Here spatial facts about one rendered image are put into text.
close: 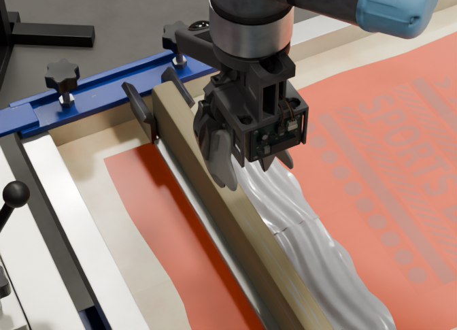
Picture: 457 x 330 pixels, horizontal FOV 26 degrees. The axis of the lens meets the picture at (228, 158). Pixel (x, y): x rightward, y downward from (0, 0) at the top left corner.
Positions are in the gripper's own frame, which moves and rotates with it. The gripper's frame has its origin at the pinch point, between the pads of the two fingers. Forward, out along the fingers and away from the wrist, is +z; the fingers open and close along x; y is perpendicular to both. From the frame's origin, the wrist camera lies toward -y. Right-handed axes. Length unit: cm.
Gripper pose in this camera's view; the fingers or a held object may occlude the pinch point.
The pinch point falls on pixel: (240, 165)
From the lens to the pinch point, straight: 105.8
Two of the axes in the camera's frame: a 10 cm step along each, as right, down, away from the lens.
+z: 0.0, 6.6, 7.5
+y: 4.5, 6.7, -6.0
